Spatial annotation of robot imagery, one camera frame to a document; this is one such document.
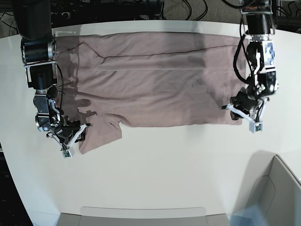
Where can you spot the pink T-shirt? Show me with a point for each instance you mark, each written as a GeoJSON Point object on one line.
{"type": "Point", "coordinates": [146, 79]}

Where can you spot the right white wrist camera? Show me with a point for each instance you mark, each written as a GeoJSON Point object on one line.
{"type": "Point", "coordinates": [68, 153]}

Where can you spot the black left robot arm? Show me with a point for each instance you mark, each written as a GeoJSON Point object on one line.
{"type": "Point", "coordinates": [256, 28]}

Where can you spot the grey tray bottom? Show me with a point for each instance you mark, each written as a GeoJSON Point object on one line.
{"type": "Point", "coordinates": [93, 216]}

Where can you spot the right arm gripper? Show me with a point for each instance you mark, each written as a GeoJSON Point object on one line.
{"type": "Point", "coordinates": [67, 133]}

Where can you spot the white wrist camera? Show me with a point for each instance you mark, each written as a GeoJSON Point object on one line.
{"type": "Point", "coordinates": [255, 126]}
{"type": "Point", "coordinates": [68, 153]}

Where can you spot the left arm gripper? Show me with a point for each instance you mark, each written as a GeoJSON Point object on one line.
{"type": "Point", "coordinates": [242, 107]}

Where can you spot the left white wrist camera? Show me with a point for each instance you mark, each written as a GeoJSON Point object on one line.
{"type": "Point", "coordinates": [255, 126]}

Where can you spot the grey box right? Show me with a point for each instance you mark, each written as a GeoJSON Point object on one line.
{"type": "Point", "coordinates": [278, 195]}

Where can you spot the blue translucent bag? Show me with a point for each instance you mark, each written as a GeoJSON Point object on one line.
{"type": "Point", "coordinates": [250, 216]}

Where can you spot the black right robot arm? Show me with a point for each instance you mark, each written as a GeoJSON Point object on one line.
{"type": "Point", "coordinates": [38, 51]}

